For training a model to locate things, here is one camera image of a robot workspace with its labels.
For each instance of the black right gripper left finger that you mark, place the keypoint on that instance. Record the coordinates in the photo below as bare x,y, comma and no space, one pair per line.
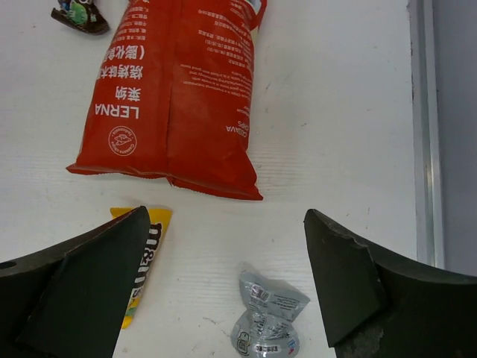
69,300

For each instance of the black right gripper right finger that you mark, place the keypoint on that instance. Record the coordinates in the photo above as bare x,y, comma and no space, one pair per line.
377,303

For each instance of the silver snack packet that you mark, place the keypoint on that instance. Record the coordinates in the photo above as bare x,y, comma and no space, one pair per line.
265,329

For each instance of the yellow candy packet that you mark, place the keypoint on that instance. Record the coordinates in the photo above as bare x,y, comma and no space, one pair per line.
160,220

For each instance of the red chips bag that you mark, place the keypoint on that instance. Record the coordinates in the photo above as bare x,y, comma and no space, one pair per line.
172,97

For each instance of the purple candy packet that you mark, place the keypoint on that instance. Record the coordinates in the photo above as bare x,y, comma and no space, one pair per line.
82,15

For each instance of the aluminium table edge rail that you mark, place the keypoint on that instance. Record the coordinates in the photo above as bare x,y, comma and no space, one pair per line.
427,167

